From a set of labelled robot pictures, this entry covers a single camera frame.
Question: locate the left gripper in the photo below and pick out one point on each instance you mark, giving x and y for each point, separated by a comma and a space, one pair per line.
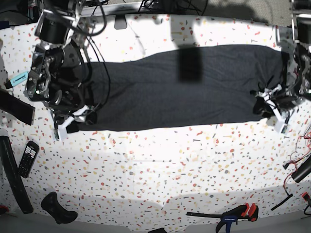
297, 85

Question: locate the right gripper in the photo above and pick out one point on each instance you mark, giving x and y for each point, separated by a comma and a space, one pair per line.
45, 83

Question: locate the dark grey T-shirt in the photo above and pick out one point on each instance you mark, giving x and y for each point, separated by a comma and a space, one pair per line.
191, 86

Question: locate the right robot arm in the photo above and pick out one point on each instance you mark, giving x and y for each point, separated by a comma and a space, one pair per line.
58, 26

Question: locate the blue highlighter marker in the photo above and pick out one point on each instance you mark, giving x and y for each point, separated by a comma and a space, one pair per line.
16, 80

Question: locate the black remote control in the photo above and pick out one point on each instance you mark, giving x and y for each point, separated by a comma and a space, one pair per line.
28, 158

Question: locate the grey monitor stand base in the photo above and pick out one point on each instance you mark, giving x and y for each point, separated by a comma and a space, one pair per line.
120, 22

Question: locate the long black tube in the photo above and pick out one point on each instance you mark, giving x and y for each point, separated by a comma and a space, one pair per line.
14, 179

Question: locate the red connector plug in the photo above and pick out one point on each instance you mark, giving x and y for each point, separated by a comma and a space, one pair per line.
306, 197

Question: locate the small black rod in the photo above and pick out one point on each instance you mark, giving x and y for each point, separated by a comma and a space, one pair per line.
282, 202

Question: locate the black game controller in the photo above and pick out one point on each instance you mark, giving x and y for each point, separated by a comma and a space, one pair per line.
51, 205

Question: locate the blue orange bar clamp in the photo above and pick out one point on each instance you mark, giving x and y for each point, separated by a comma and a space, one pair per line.
242, 212

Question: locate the small black box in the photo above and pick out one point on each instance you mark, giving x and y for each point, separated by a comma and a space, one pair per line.
159, 230

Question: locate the black cylinder handle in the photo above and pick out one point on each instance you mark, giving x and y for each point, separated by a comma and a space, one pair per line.
303, 171

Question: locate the red tool handle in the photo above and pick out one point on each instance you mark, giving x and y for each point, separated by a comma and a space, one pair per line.
3, 209

